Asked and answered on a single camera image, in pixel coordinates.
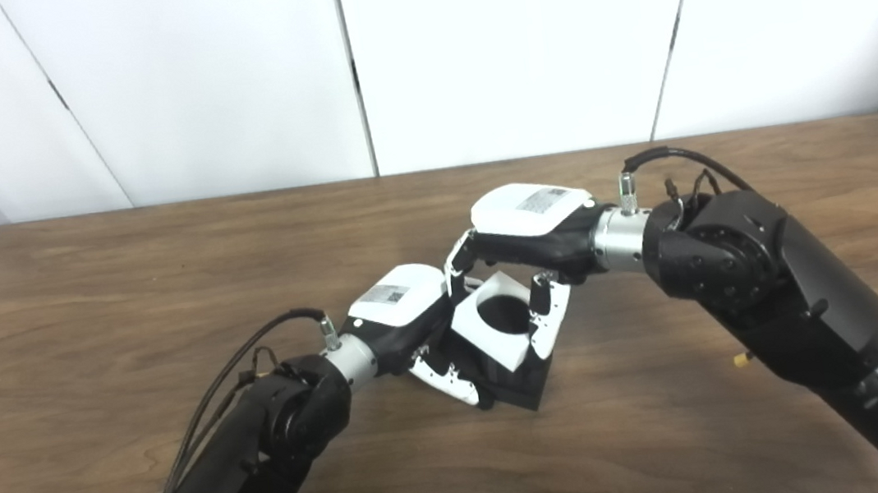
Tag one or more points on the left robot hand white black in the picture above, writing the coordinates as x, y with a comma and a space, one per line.
400, 300

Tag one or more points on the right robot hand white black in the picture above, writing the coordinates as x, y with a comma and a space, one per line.
534, 211

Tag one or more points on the white square piece with hole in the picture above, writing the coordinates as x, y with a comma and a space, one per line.
491, 341

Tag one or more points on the black peg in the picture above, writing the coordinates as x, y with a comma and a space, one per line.
525, 384

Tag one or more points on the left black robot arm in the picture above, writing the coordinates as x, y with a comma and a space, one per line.
263, 440

